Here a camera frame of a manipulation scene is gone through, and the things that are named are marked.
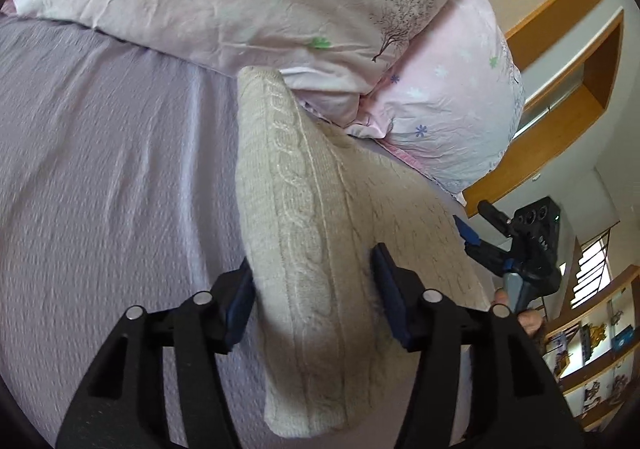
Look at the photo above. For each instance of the person's right hand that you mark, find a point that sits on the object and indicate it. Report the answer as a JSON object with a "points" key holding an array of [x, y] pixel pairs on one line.
{"points": [[522, 316]]}

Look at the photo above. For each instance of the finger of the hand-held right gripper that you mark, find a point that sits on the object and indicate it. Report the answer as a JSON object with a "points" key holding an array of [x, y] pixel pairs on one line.
{"points": [[467, 234]]}

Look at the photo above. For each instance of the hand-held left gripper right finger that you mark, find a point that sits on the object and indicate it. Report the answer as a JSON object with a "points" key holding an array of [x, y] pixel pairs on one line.
{"points": [[395, 304]]}

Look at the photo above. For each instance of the wooden bookshelf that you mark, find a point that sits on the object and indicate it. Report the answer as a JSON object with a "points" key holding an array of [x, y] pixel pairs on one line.
{"points": [[592, 359]]}

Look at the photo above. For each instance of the wooden wall shelf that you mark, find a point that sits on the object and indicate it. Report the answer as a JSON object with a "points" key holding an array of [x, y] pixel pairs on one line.
{"points": [[560, 79]]}

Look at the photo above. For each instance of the window with metal bars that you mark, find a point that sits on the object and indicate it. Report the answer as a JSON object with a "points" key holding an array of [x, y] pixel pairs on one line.
{"points": [[592, 269]]}

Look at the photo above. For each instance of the lavender bed sheet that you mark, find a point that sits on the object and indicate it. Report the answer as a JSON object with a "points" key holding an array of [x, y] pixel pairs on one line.
{"points": [[115, 189]]}

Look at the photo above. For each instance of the pink floral pillow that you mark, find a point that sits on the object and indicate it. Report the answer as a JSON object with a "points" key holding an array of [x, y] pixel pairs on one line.
{"points": [[450, 99]]}

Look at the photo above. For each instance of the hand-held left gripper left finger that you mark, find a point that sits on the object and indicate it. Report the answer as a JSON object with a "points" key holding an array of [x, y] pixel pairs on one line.
{"points": [[239, 306]]}

